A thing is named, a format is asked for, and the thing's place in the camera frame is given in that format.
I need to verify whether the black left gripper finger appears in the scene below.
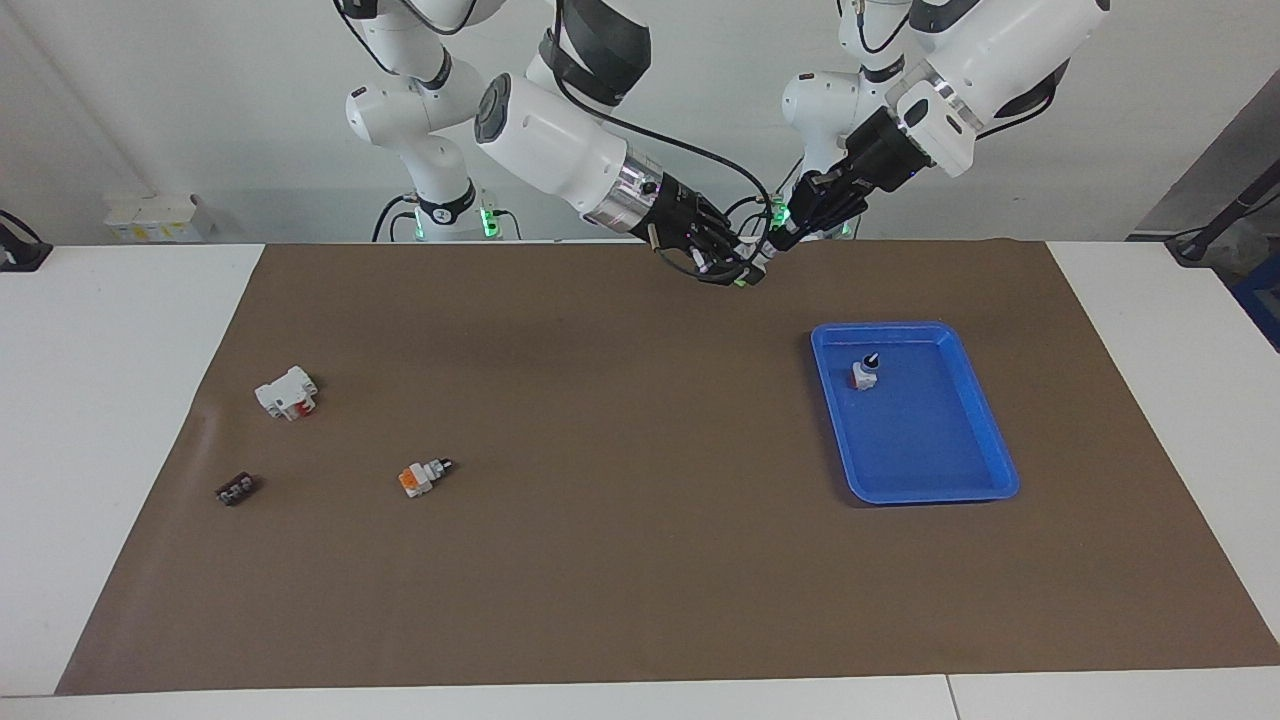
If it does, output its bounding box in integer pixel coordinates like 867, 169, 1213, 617
765, 171, 851, 252
778, 192, 870, 254

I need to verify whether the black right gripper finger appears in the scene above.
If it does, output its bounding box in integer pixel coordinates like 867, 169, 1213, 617
690, 250, 766, 290
703, 195, 766, 269

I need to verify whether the knob switch with green base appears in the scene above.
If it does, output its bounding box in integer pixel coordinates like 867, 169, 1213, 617
735, 236, 777, 291

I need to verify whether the blue plastic tray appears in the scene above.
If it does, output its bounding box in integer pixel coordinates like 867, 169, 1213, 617
810, 321, 1021, 506

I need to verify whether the brown paper table mat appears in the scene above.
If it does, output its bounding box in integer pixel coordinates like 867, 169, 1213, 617
55, 240, 1280, 696

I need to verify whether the blue crate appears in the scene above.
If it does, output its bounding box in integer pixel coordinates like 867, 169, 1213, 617
1232, 250, 1280, 353

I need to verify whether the white circuit breaker red lever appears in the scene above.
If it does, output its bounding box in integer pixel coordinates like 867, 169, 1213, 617
254, 366, 320, 422

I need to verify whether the white box in background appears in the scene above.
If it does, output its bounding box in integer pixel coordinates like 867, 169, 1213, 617
103, 193, 216, 243

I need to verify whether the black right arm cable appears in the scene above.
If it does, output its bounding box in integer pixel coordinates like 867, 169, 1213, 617
550, 0, 777, 287

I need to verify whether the black right base cable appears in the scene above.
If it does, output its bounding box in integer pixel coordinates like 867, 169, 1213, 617
372, 193, 416, 243

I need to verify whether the black stand with cable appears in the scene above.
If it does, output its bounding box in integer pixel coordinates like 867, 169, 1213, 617
1165, 160, 1280, 266

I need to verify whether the knob switch with orange base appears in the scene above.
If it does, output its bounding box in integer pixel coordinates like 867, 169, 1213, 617
398, 458, 454, 499

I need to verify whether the black clamp mount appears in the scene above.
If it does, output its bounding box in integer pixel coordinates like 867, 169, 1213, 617
0, 210, 53, 273

